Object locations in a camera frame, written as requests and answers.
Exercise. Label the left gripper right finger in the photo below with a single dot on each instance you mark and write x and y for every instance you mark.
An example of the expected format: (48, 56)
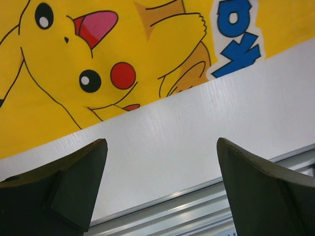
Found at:
(265, 198)

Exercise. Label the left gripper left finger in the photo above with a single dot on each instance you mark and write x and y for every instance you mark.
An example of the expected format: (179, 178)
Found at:
(58, 197)

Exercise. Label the yellow Pikachu placemat cloth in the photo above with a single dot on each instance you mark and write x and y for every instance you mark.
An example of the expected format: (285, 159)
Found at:
(66, 65)

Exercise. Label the aluminium front rail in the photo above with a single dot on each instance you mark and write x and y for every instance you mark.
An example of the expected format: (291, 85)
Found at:
(149, 192)

